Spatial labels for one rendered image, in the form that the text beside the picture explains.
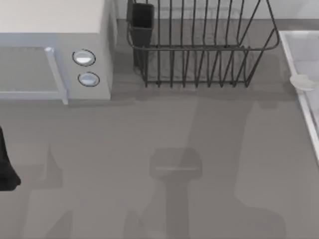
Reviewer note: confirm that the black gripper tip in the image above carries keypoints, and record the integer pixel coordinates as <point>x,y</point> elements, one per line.
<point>6,169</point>

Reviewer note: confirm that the black cutlery holder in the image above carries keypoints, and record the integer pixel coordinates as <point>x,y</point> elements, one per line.
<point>140,22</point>

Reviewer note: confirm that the pale microwave oven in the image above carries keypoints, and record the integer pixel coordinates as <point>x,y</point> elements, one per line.
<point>74,25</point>

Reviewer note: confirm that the round microwave knob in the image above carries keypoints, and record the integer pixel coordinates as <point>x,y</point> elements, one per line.
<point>88,79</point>
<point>83,57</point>

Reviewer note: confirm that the microwave oven door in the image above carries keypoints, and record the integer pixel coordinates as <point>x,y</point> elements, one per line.
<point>25,69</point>

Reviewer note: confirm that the white sink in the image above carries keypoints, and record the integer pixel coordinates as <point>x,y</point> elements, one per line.
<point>304,74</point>

